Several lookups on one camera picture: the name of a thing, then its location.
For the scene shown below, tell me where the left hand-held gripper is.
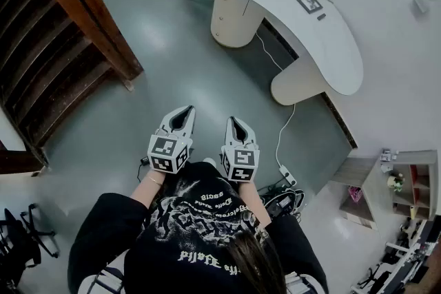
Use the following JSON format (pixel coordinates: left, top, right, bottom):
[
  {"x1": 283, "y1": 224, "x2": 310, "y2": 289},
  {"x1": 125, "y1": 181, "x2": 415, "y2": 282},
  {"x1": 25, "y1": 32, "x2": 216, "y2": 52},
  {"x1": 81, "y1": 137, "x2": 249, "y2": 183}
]
[{"x1": 147, "y1": 105, "x2": 196, "y2": 176}]

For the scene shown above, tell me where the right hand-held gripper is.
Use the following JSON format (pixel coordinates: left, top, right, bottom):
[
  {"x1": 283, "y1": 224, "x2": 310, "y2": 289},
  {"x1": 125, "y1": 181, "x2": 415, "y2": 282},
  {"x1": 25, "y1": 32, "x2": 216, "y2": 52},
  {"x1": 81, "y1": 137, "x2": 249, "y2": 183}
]
[{"x1": 220, "y1": 116, "x2": 260, "y2": 183}]

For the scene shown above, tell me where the white curved desk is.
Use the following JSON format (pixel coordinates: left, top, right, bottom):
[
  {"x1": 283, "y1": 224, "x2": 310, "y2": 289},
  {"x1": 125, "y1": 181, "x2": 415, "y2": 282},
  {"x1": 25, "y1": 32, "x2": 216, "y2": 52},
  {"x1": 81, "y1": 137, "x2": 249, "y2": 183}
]
[{"x1": 205, "y1": 0, "x2": 365, "y2": 107}]

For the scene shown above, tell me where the person's left forearm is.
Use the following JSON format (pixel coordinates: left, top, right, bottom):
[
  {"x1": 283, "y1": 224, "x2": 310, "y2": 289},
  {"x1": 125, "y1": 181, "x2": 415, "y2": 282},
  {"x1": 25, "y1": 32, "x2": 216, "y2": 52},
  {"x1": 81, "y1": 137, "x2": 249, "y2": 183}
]
[{"x1": 130, "y1": 167, "x2": 166, "y2": 209}]

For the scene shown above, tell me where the person's right forearm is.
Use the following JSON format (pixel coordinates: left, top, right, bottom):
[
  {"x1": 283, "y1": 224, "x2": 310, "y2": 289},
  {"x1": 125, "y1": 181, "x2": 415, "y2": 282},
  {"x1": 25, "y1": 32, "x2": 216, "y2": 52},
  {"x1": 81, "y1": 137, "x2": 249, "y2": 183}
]
[{"x1": 236, "y1": 180, "x2": 272, "y2": 227}]

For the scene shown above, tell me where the black power adapter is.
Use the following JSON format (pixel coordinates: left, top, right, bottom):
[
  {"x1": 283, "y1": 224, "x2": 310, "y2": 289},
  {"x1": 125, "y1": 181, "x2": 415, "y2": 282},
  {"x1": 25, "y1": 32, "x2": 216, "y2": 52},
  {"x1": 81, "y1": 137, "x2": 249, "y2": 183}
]
[{"x1": 136, "y1": 155, "x2": 150, "y2": 183}]

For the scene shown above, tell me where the white power strip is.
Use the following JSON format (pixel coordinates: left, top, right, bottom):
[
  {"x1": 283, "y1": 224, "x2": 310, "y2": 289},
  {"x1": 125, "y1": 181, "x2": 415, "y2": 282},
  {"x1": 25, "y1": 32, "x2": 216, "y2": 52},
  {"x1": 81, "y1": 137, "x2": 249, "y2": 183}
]
[{"x1": 278, "y1": 165, "x2": 298, "y2": 186}]

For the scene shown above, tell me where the black equipment bag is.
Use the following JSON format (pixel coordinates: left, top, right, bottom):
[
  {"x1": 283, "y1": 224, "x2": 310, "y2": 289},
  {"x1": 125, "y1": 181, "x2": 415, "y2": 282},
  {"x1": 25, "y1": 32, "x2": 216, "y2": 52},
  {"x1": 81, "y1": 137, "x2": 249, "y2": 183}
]
[{"x1": 258, "y1": 184, "x2": 307, "y2": 218}]

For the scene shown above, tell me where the person's black printed shirt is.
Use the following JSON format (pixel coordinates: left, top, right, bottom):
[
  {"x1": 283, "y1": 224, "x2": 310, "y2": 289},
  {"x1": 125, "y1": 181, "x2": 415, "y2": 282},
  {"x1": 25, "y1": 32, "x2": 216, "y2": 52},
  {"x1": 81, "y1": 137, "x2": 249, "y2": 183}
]
[{"x1": 68, "y1": 161, "x2": 328, "y2": 294}]

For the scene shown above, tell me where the pink basket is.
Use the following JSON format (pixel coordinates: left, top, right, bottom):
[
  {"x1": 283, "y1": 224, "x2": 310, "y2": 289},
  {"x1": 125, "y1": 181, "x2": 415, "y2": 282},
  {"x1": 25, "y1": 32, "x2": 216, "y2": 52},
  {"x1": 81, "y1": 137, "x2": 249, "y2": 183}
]
[{"x1": 347, "y1": 185, "x2": 363, "y2": 202}]

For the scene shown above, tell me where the grey shelf unit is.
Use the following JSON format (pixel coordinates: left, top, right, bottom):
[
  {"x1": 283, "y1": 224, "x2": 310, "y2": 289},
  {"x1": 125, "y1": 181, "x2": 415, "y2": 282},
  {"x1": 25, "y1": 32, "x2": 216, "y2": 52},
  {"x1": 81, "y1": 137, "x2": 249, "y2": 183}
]
[{"x1": 330, "y1": 149, "x2": 439, "y2": 230}]

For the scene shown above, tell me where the small potted plant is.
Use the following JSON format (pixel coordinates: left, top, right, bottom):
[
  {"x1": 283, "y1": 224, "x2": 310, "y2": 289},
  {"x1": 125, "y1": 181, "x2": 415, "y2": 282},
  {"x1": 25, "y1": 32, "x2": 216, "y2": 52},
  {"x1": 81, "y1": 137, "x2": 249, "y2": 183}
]
[{"x1": 386, "y1": 174, "x2": 406, "y2": 193}]

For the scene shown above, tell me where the black office chair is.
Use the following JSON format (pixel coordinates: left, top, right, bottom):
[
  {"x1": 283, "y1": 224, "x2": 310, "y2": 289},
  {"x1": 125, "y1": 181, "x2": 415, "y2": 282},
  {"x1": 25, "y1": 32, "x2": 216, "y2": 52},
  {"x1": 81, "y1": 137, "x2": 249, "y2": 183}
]
[{"x1": 0, "y1": 202, "x2": 61, "y2": 290}]

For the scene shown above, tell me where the white office desk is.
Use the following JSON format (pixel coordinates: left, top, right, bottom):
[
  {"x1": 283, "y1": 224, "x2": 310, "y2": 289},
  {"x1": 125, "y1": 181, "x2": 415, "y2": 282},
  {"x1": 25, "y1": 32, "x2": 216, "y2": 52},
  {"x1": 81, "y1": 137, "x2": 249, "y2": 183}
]
[{"x1": 351, "y1": 216, "x2": 441, "y2": 294}]

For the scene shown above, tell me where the white power cable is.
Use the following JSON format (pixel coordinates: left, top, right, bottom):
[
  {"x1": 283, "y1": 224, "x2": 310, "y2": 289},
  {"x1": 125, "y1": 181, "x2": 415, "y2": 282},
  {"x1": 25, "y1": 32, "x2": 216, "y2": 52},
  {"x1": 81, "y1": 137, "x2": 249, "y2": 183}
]
[{"x1": 254, "y1": 31, "x2": 297, "y2": 169}]

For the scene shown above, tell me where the black picture frame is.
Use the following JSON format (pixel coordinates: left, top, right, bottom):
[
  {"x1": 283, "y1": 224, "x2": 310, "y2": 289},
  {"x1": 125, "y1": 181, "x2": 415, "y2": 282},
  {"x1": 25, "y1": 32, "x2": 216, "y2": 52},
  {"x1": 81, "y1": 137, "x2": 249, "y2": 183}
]
[{"x1": 296, "y1": 0, "x2": 324, "y2": 15}]

